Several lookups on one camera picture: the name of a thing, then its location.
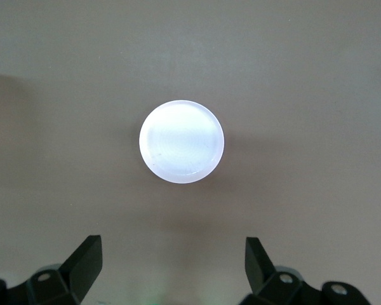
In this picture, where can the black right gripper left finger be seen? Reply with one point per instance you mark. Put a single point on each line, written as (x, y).
(82, 267)

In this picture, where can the pink round plate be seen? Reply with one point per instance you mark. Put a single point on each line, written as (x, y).
(181, 143)

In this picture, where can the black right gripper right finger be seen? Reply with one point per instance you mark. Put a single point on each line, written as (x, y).
(260, 270)

